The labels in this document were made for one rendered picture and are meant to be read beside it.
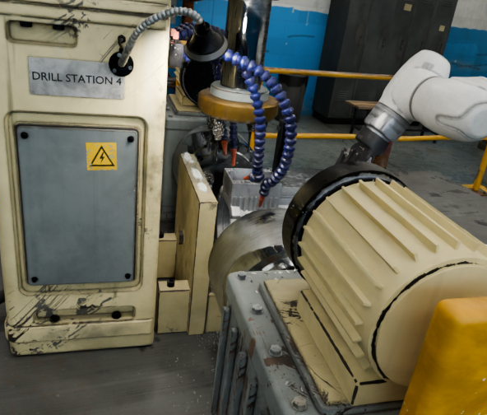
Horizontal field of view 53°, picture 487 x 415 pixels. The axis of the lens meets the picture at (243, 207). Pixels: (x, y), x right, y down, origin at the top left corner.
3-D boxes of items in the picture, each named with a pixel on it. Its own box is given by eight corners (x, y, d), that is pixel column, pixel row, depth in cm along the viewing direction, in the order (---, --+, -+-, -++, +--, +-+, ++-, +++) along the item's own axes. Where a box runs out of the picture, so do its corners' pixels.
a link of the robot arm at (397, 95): (367, 95, 115) (397, 110, 103) (410, 38, 111) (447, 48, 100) (396, 118, 120) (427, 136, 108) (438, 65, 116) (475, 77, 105)
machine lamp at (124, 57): (108, 90, 72) (109, -2, 67) (108, 75, 82) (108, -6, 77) (226, 97, 77) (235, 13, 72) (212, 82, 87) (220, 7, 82)
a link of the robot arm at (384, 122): (391, 108, 107) (373, 130, 108) (416, 129, 111) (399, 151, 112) (370, 98, 115) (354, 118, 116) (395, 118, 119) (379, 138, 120)
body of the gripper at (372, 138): (358, 120, 116) (334, 151, 118) (375, 131, 109) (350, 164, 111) (378, 137, 119) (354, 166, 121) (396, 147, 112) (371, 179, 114)
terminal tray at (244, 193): (229, 212, 114) (233, 184, 111) (220, 193, 124) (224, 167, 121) (278, 212, 117) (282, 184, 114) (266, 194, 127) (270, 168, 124)
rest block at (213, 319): (204, 333, 116) (208, 291, 111) (199, 314, 122) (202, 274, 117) (228, 331, 117) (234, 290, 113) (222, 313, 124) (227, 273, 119)
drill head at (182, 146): (180, 235, 134) (187, 149, 124) (164, 179, 170) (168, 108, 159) (266, 234, 141) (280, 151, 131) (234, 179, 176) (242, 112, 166)
